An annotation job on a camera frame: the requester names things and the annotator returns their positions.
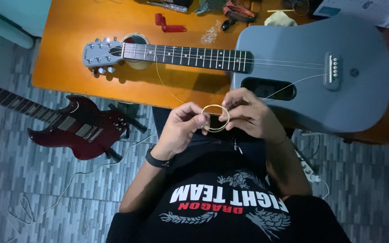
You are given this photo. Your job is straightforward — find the clear plastic bag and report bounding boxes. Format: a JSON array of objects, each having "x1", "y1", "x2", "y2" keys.
[{"x1": 200, "y1": 20, "x2": 222, "y2": 45}]

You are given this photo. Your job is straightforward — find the white power strip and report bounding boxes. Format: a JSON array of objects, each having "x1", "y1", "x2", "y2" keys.
[{"x1": 294, "y1": 148, "x2": 321, "y2": 184}]

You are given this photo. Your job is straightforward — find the brass guitar string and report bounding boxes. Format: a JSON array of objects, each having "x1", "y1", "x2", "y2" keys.
[{"x1": 147, "y1": 51, "x2": 328, "y2": 133}]

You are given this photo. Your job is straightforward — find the black guitar stand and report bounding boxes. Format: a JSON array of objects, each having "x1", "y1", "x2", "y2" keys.
[{"x1": 105, "y1": 102, "x2": 148, "y2": 163}]

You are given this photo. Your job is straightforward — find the red-handled pliers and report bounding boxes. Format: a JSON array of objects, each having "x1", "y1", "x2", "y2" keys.
[{"x1": 222, "y1": 0, "x2": 258, "y2": 24}]

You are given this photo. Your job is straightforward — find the white printed paper sheet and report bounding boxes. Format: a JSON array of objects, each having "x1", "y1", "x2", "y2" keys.
[{"x1": 313, "y1": 0, "x2": 389, "y2": 28}]

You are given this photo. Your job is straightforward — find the dark red electric guitar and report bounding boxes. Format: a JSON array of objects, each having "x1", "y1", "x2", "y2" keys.
[{"x1": 0, "y1": 78, "x2": 131, "y2": 161}]

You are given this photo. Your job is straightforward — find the person's right hand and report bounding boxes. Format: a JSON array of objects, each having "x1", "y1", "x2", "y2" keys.
[{"x1": 218, "y1": 88, "x2": 287, "y2": 146}]

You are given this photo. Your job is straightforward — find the white floor cable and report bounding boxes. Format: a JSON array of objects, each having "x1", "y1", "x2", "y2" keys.
[{"x1": 5, "y1": 131, "x2": 158, "y2": 243}]

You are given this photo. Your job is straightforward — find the red string winder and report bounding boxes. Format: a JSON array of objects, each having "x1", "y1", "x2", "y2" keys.
[{"x1": 154, "y1": 13, "x2": 188, "y2": 34}]

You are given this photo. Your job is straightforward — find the grey-green cloth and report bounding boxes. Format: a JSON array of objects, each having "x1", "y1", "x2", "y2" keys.
[{"x1": 194, "y1": 0, "x2": 227, "y2": 16}]

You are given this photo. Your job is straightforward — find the teal cabinet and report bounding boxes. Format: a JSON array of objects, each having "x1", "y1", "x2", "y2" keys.
[{"x1": 0, "y1": 0, "x2": 53, "y2": 50}]

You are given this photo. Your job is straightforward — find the black wristwatch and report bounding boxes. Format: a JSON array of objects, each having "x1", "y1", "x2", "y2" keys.
[{"x1": 145, "y1": 145, "x2": 172, "y2": 169}]

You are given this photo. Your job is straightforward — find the person's left hand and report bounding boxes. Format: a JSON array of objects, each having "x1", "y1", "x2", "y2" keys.
[{"x1": 152, "y1": 102, "x2": 212, "y2": 161}]

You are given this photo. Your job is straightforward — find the cream cloth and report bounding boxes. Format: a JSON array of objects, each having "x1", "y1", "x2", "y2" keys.
[{"x1": 264, "y1": 11, "x2": 298, "y2": 27}]

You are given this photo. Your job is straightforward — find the roll of tape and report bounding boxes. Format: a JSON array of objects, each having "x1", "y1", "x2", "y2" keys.
[{"x1": 122, "y1": 33, "x2": 153, "y2": 70}]

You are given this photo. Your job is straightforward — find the small black tool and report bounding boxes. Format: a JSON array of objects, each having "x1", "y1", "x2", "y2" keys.
[{"x1": 220, "y1": 19, "x2": 237, "y2": 32}]

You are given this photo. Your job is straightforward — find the clear-handled screwdriver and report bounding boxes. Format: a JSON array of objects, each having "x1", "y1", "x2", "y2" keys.
[{"x1": 147, "y1": 0, "x2": 188, "y2": 14}]

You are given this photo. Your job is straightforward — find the grey acoustic guitar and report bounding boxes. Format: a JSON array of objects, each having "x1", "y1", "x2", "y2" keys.
[{"x1": 82, "y1": 15, "x2": 389, "y2": 134}]

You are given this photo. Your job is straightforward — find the coil of thin wire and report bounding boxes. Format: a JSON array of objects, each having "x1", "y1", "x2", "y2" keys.
[{"x1": 281, "y1": 0, "x2": 311, "y2": 17}]

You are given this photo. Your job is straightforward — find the black cable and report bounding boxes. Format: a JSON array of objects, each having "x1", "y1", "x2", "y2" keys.
[{"x1": 299, "y1": 130, "x2": 321, "y2": 171}]

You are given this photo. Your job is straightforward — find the black printed t-shirt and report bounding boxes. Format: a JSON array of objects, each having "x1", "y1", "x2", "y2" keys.
[{"x1": 106, "y1": 135, "x2": 351, "y2": 243}]

